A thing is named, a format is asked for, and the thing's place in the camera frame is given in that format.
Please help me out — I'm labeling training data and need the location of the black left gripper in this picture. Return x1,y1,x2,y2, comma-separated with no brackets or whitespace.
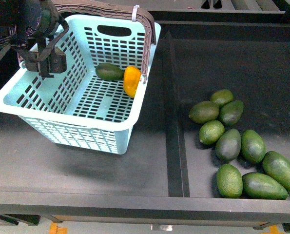
12,41,67,78

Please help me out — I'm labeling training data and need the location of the light blue plastic basket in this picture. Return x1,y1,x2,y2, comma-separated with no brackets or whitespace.
0,15,148,155

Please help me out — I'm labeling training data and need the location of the green avocado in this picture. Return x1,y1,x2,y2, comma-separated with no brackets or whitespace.
218,100,244,126
241,129,266,164
210,89,234,108
95,63,124,81
189,101,219,124
242,172,288,200
262,151,290,192
199,120,225,145
216,164,243,198
215,129,241,161

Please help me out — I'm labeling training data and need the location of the yellow mango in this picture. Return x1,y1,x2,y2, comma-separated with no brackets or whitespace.
123,66,141,98

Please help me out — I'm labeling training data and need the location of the black fruit display shelf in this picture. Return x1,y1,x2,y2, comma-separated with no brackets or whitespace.
0,0,290,229

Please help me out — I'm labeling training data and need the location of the brown basket handle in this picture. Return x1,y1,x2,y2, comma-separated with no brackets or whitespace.
53,0,157,84

